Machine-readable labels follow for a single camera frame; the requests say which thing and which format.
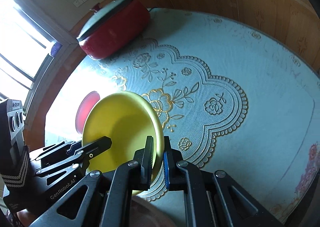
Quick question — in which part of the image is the red plastic bowl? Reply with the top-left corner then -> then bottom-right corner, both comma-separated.
75,91 -> 100,134

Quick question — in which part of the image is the red electric cooker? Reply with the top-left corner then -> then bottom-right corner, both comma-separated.
78,0 -> 150,60

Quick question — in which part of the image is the blue white box on sill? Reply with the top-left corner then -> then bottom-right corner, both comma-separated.
49,42 -> 62,58

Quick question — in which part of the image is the stainless steel bowl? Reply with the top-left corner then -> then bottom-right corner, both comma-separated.
129,196 -> 176,227

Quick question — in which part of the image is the yellow plastic bowl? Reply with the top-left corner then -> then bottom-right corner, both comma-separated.
82,91 -> 164,181

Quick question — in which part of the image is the black camera module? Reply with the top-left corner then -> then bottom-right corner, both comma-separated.
1,99 -> 30,189

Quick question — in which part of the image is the floral plastic tablecloth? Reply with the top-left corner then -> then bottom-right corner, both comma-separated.
45,8 -> 319,222

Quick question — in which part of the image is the window with metal frame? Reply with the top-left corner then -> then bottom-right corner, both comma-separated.
1,0 -> 75,119

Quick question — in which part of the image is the cooker lid with knob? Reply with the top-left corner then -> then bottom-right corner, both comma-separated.
76,0 -> 133,42

